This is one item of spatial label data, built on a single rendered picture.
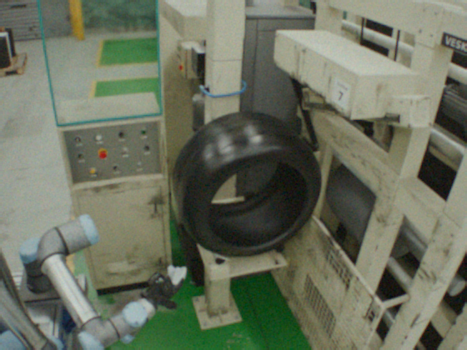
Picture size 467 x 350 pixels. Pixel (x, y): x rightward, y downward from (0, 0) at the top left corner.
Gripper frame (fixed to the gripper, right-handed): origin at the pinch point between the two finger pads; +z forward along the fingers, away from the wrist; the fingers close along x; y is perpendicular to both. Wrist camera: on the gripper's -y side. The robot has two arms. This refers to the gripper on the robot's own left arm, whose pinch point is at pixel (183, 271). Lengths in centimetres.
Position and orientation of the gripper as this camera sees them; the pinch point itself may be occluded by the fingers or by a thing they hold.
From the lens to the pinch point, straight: 152.4
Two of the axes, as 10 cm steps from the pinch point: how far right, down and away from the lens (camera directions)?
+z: 5.3, -5.5, 6.5
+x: -7.9, -0.3, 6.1
